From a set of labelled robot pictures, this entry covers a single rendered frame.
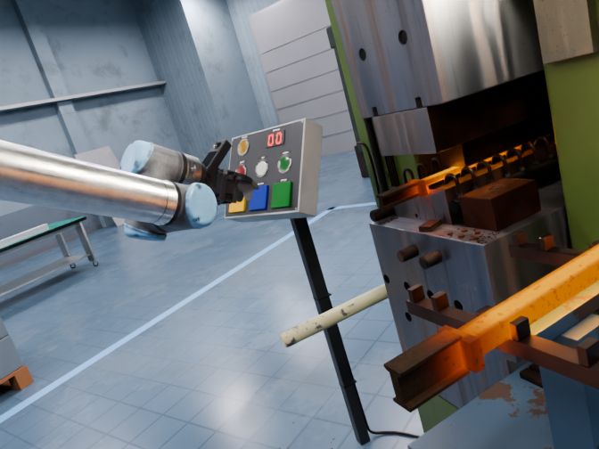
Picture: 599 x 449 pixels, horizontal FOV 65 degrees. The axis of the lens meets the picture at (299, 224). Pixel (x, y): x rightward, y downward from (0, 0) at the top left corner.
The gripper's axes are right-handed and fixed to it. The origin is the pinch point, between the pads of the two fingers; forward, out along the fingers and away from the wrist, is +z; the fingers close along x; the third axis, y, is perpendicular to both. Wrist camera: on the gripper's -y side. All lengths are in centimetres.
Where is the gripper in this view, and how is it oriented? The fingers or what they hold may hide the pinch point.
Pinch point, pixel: (254, 184)
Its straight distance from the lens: 130.8
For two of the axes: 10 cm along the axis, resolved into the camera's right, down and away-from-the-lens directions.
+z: 6.8, 1.6, 7.2
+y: -0.7, 9.9, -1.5
